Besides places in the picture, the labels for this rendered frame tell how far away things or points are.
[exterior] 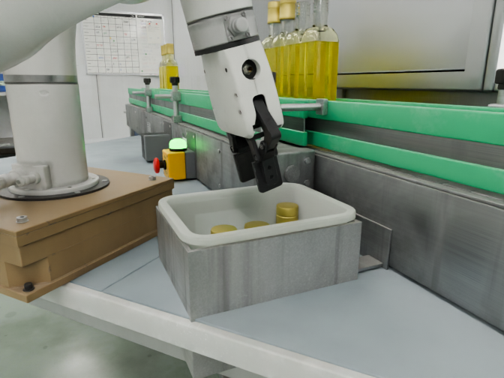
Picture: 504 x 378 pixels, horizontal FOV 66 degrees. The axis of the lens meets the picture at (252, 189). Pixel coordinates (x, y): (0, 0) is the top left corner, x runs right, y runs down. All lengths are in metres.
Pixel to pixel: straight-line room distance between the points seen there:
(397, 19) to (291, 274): 0.52
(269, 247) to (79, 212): 0.25
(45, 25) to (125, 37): 6.24
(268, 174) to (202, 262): 0.13
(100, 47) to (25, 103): 5.95
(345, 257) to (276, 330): 0.14
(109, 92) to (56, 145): 5.95
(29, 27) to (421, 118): 0.42
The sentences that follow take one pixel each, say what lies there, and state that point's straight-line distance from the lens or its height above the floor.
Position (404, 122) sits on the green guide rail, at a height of 0.94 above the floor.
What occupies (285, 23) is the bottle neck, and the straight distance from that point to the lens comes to 0.87.
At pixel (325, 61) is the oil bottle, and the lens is 0.76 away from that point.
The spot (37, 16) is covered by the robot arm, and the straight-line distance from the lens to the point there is 0.37.
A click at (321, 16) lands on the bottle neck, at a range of 0.77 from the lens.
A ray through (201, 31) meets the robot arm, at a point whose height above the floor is 1.04.
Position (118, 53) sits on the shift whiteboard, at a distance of 6.57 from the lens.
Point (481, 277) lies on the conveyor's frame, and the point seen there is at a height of 0.80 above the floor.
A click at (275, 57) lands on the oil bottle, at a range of 0.86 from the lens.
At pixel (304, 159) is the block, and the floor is 0.87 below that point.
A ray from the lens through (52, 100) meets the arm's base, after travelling 0.62.
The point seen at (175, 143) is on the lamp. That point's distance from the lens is 1.01.
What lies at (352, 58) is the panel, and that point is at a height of 1.04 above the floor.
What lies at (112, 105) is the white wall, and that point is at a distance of 6.57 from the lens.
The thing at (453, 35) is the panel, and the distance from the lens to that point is 0.72.
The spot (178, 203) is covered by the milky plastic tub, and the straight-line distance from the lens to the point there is 0.56.
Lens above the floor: 0.99
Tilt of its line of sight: 15 degrees down
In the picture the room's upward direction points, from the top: straight up
